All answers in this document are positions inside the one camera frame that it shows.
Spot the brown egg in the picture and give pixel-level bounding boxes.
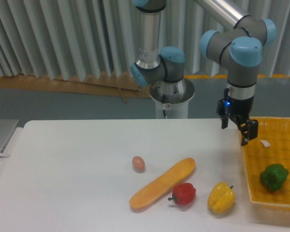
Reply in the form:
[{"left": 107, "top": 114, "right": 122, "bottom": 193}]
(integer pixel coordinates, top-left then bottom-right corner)
[{"left": 132, "top": 156, "right": 145, "bottom": 172}]

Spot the yellow bell pepper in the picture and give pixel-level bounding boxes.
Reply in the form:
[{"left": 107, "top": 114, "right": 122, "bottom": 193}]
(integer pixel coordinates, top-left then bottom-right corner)
[{"left": 207, "top": 182, "right": 235, "bottom": 214}]

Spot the red bell pepper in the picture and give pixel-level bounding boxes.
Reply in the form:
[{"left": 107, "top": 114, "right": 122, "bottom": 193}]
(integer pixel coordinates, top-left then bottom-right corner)
[{"left": 168, "top": 183, "right": 196, "bottom": 205}]

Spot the brown cardboard sheet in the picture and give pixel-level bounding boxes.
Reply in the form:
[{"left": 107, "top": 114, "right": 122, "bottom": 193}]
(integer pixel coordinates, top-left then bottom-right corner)
[{"left": 0, "top": 74, "right": 150, "bottom": 102}]

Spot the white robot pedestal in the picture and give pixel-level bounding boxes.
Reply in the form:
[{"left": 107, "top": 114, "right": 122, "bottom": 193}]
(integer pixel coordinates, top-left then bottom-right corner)
[{"left": 154, "top": 100, "right": 189, "bottom": 119}]

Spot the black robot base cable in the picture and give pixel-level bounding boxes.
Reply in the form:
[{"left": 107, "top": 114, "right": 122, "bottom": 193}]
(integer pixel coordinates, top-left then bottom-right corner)
[{"left": 161, "top": 94, "right": 169, "bottom": 119}]

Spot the orange baguette bread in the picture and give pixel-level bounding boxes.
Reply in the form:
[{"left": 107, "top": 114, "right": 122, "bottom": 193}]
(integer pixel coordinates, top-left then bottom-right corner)
[{"left": 129, "top": 158, "right": 196, "bottom": 210}]

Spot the green bell pepper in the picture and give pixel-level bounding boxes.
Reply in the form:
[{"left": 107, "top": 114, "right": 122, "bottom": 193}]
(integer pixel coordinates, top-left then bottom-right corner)
[{"left": 260, "top": 163, "right": 289, "bottom": 192}]

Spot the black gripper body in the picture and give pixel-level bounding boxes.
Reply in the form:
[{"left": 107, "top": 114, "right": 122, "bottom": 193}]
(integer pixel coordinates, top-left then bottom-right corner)
[{"left": 217, "top": 96, "right": 253, "bottom": 121}]

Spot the white label in basket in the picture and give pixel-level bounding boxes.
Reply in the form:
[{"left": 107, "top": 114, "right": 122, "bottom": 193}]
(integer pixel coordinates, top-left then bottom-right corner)
[{"left": 260, "top": 140, "right": 270, "bottom": 147}]

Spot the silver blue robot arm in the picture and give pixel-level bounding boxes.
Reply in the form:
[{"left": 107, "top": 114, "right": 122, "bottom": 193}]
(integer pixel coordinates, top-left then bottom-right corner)
[{"left": 130, "top": 0, "right": 276, "bottom": 145}]

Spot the yellow woven basket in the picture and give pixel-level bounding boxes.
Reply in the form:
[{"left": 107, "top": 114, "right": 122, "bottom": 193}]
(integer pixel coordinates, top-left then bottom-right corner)
[{"left": 242, "top": 116, "right": 290, "bottom": 211}]

